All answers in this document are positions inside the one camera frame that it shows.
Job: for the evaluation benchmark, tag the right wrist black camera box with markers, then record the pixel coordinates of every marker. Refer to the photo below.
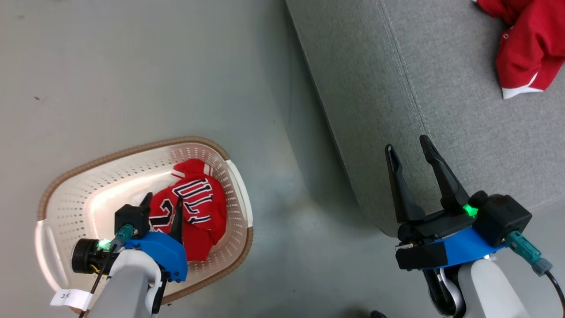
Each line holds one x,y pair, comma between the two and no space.
501,218

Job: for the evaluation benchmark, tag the grey fabric sofa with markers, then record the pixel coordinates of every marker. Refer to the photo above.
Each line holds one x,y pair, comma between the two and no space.
423,88

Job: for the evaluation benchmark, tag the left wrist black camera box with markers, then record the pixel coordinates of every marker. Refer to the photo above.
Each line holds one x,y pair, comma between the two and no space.
132,218

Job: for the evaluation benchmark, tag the plain red white-trimmed garment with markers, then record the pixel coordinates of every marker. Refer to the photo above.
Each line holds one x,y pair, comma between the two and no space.
529,39

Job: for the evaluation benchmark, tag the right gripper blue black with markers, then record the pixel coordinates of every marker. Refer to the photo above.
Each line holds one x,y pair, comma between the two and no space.
446,247

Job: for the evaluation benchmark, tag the red lettered basketball jersey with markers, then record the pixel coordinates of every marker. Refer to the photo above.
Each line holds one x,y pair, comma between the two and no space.
201,207

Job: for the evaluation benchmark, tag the beige perforated laundry basket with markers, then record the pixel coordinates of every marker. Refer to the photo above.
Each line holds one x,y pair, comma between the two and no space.
110,176

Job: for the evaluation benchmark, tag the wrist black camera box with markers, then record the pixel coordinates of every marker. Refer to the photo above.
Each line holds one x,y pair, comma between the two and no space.
501,218
132,218

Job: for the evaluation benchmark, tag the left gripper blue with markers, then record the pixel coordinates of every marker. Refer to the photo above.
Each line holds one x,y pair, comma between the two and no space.
165,254

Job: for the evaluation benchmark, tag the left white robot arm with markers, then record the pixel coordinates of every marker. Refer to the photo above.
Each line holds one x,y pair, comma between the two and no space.
128,282

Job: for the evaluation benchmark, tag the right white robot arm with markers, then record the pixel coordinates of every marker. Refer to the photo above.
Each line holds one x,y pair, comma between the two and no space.
485,291

